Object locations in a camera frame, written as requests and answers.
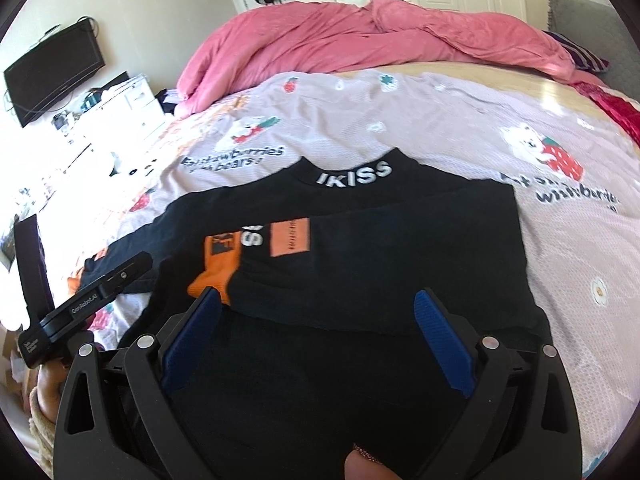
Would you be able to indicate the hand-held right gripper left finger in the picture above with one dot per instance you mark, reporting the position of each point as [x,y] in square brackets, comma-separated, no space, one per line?
[192,330]

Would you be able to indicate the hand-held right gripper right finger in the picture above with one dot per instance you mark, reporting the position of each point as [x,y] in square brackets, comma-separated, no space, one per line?
[442,335]

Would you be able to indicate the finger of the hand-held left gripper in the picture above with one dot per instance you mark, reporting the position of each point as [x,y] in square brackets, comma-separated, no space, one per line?
[32,270]
[100,294]

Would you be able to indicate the black sweater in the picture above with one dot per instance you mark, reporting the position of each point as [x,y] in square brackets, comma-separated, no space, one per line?
[375,240]

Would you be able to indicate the person's left forearm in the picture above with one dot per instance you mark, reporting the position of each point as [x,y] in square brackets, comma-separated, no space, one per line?
[42,435]

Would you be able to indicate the person's left hand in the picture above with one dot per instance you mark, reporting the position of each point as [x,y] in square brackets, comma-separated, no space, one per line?
[50,385]

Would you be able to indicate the person's right hand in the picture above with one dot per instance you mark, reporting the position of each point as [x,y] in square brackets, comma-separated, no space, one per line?
[367,465]

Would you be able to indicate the white dresser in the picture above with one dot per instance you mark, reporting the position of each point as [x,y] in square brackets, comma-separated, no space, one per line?
[130,105]

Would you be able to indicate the black television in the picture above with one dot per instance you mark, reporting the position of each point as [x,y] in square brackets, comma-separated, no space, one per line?
[52,75]

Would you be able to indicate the dark cloth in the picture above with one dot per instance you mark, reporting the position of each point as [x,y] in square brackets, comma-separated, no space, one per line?
[167,102]

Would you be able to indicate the printed lilac bedsheet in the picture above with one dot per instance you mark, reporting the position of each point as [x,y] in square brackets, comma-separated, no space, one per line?
[425,125]

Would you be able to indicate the red cloth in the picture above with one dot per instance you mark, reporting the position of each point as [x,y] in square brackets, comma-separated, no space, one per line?
[615,107]

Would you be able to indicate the purple striped pillow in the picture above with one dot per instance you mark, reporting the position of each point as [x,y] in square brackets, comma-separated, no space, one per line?
[582,55]

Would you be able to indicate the pink duvet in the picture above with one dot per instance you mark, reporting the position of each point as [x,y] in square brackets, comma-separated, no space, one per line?
[320,40]

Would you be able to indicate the grey pillow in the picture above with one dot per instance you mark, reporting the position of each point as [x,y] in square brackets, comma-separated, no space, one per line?
[600,30]

